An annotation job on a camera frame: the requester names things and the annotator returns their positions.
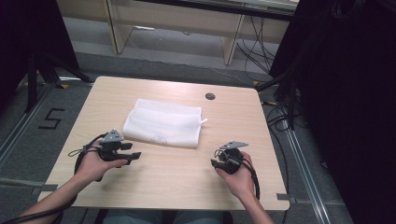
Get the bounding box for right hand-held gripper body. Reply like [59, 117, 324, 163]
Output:
[217, 141, 249, 175]

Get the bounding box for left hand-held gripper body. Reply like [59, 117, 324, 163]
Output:
[98, 129, 133, 162]

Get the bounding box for white mesh laundry bag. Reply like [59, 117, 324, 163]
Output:
[121, 98, 208, 149]

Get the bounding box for person's right hand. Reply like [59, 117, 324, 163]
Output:
[215, 150, 257, 201]

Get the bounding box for person's left hand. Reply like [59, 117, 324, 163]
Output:
[75, 139, 133, 184]

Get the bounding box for person's blue jeans legs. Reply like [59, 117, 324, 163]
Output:
[102, 209, 226, 224]

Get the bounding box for grey tape strip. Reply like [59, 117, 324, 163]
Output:
[30, 183, 59, 196]
[276, 192, 297, 205]

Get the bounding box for black metal stand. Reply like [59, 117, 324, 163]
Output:
[23, 50, 95, 114]
[255, 69, 298, 131]

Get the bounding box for black curtain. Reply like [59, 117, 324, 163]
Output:
[0, 0, 80, 108]
[268, 0, 396, 224]

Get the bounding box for light wooden desk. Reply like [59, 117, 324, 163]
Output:
[55, 0, 301, 66]

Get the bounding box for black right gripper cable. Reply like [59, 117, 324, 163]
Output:
[232, 155, 262, 201]

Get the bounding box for black floor cables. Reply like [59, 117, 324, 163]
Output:
[262, 101, 292, 200]

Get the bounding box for aluminium floor rail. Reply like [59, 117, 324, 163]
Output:
[0, 83, 58, 171]
[280, 119, 332, 224]

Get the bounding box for black cables under desk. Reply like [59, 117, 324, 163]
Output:
[235, 14, 277, 75]

